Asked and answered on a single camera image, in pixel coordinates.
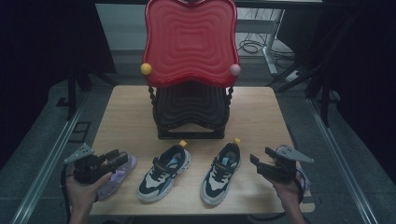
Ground dark curtain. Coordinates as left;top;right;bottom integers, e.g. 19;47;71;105
0;0;118;172
276;0;396;185

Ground black cables on floor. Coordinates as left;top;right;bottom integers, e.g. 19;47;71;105
237;32;296;62

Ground purple child's shoe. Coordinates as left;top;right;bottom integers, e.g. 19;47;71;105
275;145;312;192
96;151;138;202

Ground navy and white sneaker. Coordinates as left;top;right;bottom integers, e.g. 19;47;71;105
199;137;242;206
135;139;192;203

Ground black metal stand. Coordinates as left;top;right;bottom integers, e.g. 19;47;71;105
265;15;359;127
55;65;120;121

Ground white power strip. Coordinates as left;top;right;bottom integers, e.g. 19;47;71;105
284;70;304;83

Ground metal floor rail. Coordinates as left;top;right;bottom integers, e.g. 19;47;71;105
306;97;379;224
10;92;89;224

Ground person's right hand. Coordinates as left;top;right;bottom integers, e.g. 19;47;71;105
269;178;304;209

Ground red and black shoe rack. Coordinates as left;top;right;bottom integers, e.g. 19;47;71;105
139;0;242;140

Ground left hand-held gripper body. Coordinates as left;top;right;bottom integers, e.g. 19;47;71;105
64;143;110;185

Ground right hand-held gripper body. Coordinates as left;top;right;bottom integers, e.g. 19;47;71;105
256;145;315;183

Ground white desk leg frame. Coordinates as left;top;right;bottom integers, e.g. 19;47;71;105
235;8;286;77

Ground grey tape strip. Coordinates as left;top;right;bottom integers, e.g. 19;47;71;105
300;195;321;205

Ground person's left hand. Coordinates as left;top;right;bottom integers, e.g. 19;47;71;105
64;172;113;213

